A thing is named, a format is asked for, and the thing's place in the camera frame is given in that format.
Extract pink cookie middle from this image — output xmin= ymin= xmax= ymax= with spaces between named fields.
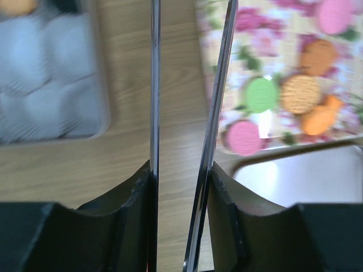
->
xmin=316 ymin=0 xmax=352 ymax=35

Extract orange fish cookie bottom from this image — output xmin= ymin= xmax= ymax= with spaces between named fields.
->
xmin=301 ymin=95 xmax=344 ymax=136

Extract pink cookie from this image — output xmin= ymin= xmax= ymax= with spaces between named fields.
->
xmin=316 ymin=0 xmax=352 ymax=35
xmin=225 ymin=121 xmax=262 ymax=156

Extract metal serving tongs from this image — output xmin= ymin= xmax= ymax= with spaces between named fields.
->
xmin=150 ymin=1 xmax=238 ymax=271

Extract metal cookie tin box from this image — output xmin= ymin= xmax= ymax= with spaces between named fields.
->
xmin=1 ymin=1 xmax=111 ymax=146

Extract metal tin lid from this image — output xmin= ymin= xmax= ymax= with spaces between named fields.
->
xmin=233 ymin=143 xmax=362 ymax=207

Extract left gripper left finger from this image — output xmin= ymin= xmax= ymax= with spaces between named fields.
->
xmin=1 ymin=163 xmax=156 ymax=271

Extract pink cookie bottom left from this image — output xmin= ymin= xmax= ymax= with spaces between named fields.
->
xmin=225 ymin=121 xmax=262 ymax=156

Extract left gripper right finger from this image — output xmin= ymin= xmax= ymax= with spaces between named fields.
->
xmin=208 ymin=164 xmax=362 ymax=271

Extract orange cookie small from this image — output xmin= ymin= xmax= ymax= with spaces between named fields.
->
xmin=1 ymin=0 xmax=37 ymax=16

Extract orange waffle cookie lower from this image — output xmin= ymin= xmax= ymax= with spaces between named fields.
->
xmin=280 ymin=74 xmax=321 ymax=114

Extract brown cookie lower middle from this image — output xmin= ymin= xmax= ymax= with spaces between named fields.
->
xmin=299 ymin=39 xmax=339 ymax=77

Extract floral rectangular tray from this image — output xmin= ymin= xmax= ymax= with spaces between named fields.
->
xmin=196 ymin=1 xmax=362 ymax=156

